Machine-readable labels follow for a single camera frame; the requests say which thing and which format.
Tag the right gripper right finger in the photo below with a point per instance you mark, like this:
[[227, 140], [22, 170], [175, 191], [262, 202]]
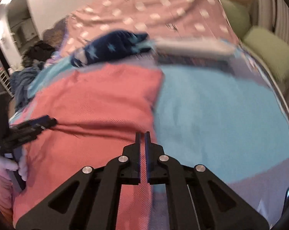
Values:
[[196, 198]]

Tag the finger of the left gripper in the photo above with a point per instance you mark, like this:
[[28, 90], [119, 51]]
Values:
[[24, 129], [44, 120]]

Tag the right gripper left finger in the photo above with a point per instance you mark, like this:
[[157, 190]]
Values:
[[90, 198]]

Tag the pink knit sweater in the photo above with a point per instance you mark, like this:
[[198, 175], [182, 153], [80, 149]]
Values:
[[98, 113]]

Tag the left forearm pink sleeve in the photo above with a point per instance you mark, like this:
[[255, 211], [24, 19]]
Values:
[[6, 199]]

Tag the black clothes pile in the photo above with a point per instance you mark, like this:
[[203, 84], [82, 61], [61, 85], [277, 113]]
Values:
[[40, 51]]

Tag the folded grey floral clothes stack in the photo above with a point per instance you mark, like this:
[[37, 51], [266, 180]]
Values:
[[204, 53]]

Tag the left hand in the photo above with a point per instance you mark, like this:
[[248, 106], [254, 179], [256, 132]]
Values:
[[20, 167]]

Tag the dark teal blanket pile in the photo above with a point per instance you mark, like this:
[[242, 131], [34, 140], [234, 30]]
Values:
[[20, 82]]

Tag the white rack shelf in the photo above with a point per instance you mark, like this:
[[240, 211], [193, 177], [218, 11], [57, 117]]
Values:
[[5, 82]]

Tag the dark floral pillow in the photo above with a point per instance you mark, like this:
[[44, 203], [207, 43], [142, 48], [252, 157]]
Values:
[[55, 35]]

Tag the blue patterned bed cover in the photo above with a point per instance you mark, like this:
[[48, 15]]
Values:
[[232, 123]]

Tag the navy star fleece blanket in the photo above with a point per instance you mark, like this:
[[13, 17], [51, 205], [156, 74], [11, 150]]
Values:
[[113, 46]]

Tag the green cushion near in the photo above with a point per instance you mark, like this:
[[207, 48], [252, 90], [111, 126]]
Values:
[[271, 49]]

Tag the green cushion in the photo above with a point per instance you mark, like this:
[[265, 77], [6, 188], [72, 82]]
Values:
[[238, 17], [271, 49]]

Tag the pink polka dot pillowcase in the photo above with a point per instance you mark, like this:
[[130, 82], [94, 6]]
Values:
[[158, 18]]

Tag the green cushion far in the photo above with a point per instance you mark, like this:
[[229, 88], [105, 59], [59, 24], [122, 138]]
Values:
[[238, 17]]

